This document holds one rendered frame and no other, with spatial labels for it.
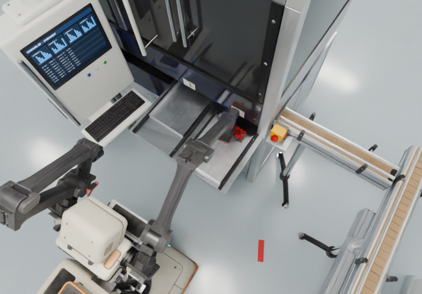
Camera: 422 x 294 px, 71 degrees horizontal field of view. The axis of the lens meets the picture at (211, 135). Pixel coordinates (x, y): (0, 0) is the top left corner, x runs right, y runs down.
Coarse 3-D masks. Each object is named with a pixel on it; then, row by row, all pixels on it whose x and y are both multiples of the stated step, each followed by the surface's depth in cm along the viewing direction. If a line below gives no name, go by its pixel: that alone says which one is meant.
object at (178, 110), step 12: (180, 84) 194; (168, 96) 190; (180, 96) 190; (192, 96) 189; (204, 96) 189; (156, 108) 185; (168, 108) 186; (180, 108) 186; (192, 108) 186; (204, 108) 181; (156, 120) 181; (168, 120) 183; (180, 120) 182; (192, 120) 182; (180, 132) 179
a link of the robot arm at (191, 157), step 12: (192, 144) 113; (180, 156) 106; (192, 156) 108; (204, 156) 112; (180, 168) 107; (192, 168) 105; (180, 180) 108; (168, 192) 110; (180, 192) 109; (168, 204) 111; (168, 216) 112; (156, 228) 114; (168, 228) 116; (168, 240) 118
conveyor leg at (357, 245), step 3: (360, 240) 168; (363, 240) 164; (354, 243) 175; (357, 243) 170; (360, 243) 166; (339, 246) 199; (354, 246) 175; (357, 246) 171; (360, 246) 167; (330, 249) 214; (333, 249) 208; (336, 249) 203; (339, 249) 197; (354, 249) 177; (357, 249) 174; (330, 252) 213; (333, 252) 208; (336, 252) 204; (333, 255) 213
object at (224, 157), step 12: (216, 120) 181; (204, 132) 177; (216, 144) 174; (228, 144) 174; (240, 144) 174; (216, 156) 171; (228, 156) 171; (204, 168) 168; (216, 168) 168; (228, 168) 167; (216, 180) 162
